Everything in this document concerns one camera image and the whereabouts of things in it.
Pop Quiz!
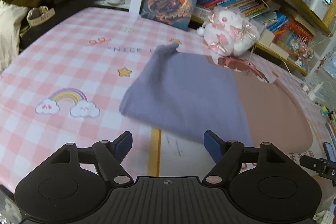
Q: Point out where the pink checkered table mat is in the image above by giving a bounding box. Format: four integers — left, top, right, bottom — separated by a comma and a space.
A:
0, 6, 336, 196

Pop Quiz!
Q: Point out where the white pink plush toy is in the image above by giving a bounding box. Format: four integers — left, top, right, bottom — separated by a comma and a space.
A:
197, 6, 265, 57

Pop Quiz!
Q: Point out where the white wristwatch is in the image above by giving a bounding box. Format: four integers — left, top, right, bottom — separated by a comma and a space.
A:
26, 6, 55, 27

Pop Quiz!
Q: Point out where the black smartphone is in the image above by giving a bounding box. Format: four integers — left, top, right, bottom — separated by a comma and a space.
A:
323, 142, 336, 162

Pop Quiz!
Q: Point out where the row of colourful shelf books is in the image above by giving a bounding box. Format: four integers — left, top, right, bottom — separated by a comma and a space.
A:
192, 0, 314, 48

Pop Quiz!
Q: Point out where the purple and brown sweater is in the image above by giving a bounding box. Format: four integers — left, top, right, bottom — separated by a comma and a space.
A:
120, 43, 313, 153

